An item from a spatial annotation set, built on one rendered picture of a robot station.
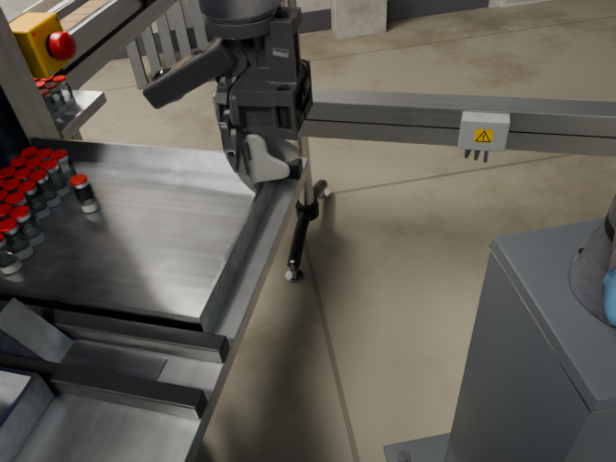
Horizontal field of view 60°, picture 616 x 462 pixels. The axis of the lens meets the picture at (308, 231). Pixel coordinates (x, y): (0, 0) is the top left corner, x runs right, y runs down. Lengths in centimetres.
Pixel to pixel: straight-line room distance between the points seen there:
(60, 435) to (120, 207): 30
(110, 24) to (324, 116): 64
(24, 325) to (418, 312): 128
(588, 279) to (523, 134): 92
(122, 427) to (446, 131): 123
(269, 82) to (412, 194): 158
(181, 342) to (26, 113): 47
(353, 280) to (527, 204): 73
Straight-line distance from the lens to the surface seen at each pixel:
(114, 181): 76
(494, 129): 148
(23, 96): 86
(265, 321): 166
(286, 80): 52
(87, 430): 51
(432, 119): 152
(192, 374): 51
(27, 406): 52
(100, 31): 120
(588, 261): 68
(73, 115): 96
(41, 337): 56
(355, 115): 154
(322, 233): 191
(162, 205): 69
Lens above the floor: 129
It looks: 42 degrees down
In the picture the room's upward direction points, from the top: 6 degrees counter-clockwise
